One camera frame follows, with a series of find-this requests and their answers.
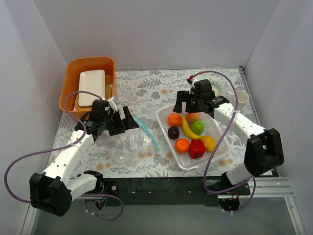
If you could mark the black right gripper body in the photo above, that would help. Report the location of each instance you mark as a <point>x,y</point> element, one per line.
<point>187,103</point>

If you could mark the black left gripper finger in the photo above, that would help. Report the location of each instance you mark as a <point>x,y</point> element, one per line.
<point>120,125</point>
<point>128,121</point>

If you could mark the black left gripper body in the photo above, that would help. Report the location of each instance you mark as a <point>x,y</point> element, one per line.
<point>118,122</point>

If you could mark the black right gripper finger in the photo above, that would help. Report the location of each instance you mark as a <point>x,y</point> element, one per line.
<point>182,96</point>
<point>190,107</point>

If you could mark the pink peach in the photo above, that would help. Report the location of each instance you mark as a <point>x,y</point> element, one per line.
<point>192,117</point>

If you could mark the orange tangerine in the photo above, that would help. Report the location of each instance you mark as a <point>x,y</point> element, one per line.
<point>175,120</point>
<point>182,146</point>

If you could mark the green lime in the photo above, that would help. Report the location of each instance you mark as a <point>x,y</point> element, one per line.
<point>197,127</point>

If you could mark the clear zip top bag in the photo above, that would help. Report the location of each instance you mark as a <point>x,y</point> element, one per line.
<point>127,146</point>

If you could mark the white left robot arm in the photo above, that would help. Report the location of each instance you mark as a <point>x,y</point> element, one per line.
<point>53,190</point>

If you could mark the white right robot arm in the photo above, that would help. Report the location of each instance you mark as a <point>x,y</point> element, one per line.
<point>264,150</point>

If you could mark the small patterned bowl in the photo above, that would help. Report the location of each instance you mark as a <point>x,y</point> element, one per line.
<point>217,88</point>

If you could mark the yellow banana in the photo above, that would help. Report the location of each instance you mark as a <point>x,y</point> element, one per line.
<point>187,130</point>

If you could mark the floral table mat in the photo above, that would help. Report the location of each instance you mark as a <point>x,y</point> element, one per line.
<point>144,92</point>

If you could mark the dark brown avocado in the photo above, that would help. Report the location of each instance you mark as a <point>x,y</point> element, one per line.
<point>173,133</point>

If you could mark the yellow tray in tub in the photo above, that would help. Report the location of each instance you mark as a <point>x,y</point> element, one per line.
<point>108,95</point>

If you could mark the white plastic basket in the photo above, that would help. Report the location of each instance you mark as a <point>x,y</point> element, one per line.
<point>211,128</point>

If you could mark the white rectangular plate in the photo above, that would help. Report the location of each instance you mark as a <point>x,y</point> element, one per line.
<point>92,81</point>

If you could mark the white mug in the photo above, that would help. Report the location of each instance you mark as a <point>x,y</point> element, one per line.
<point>243,99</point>

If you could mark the yellow lemon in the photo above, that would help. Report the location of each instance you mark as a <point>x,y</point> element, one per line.
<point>209,143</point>

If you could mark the red bell pepper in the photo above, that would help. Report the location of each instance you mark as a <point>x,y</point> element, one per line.
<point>196,149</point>

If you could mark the orange plastic tub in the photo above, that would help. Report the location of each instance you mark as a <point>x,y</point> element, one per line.
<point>71,80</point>

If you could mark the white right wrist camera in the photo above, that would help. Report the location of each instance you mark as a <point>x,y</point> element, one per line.
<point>191,80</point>

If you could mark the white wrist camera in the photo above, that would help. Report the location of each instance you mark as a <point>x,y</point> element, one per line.
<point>112,102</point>
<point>191,80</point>

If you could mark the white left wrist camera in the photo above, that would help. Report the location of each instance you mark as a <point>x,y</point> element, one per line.
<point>112,102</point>

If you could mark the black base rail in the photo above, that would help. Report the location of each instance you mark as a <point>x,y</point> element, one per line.
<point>168,191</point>

